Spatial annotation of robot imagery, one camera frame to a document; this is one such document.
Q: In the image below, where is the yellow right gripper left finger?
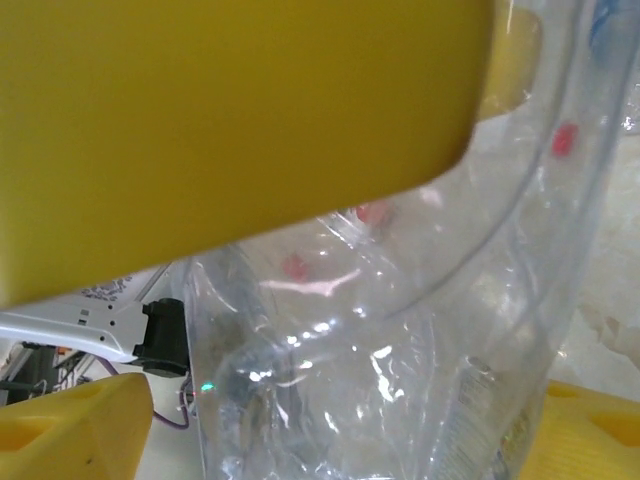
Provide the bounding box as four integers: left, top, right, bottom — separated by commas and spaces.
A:
0, 374, 154, 480

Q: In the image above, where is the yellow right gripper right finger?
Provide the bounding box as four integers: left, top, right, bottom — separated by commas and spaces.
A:
524, 379, 640, 480

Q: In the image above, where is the clear plastic bin liner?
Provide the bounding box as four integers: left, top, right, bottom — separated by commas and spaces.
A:
182, 0, 640, 480

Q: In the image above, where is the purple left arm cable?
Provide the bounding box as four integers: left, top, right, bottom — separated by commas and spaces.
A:
102, 357, 194, 432

